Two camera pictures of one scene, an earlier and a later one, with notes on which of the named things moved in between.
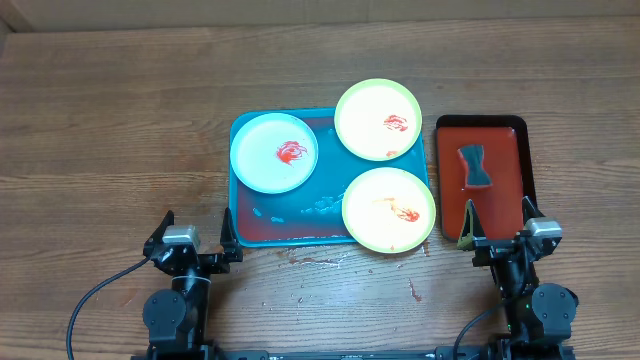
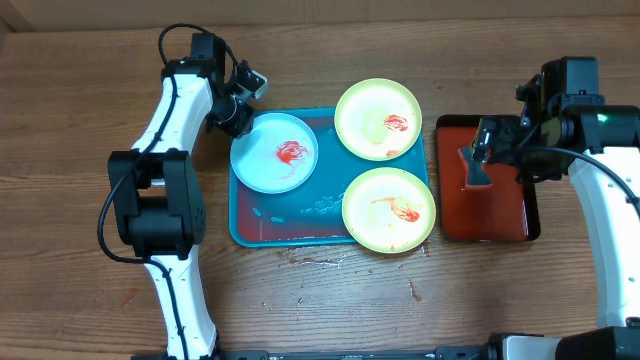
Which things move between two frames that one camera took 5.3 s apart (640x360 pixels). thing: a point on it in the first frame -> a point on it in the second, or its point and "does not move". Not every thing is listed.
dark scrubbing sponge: [476, 174] does not move
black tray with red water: [482, 158] does not move
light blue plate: [274, 153] does not move
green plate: [389, 210] does not move
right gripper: [495, 251] -> [503, 137]
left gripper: [231, 249] -> [241, 127]
